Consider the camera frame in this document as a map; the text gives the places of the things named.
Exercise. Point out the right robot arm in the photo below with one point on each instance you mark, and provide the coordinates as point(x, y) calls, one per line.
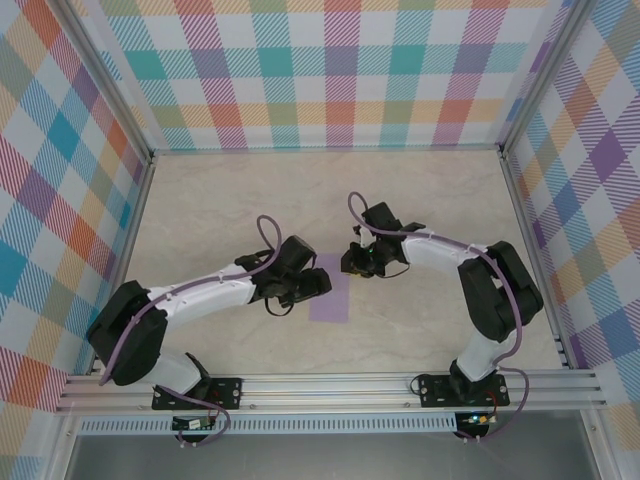
point(505, 300)

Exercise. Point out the aluminium frame rail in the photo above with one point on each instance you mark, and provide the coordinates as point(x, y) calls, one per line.
point(133, 225)
point(325, 148)
point(525, 225)

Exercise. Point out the aluminium frame post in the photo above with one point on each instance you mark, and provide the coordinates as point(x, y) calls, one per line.
point(542, 75)
point(105, 75)

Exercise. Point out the aluminium mounting rail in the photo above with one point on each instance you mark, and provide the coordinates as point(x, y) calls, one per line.
point(325, 392)

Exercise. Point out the purple paper sheet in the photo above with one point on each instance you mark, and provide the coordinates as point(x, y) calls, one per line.
point(330, 310)

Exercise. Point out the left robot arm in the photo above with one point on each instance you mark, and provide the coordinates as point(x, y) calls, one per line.
point(200, 300)

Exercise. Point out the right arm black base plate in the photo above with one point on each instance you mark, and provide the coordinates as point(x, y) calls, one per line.
point(435, 392)

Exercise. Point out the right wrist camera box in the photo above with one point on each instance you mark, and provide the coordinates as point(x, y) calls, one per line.
point(357, 231)

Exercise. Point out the grey metal panel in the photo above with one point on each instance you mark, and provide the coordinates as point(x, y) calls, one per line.
point(325, 460)

